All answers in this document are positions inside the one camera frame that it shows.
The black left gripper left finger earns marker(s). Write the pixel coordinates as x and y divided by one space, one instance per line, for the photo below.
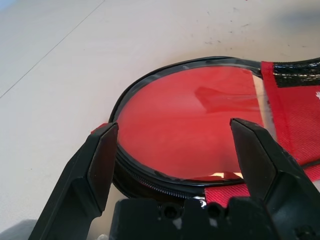
82 180

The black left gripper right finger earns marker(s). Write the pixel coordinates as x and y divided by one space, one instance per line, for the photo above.
265 160

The red black paddle case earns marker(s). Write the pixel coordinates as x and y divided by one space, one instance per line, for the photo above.
295 117

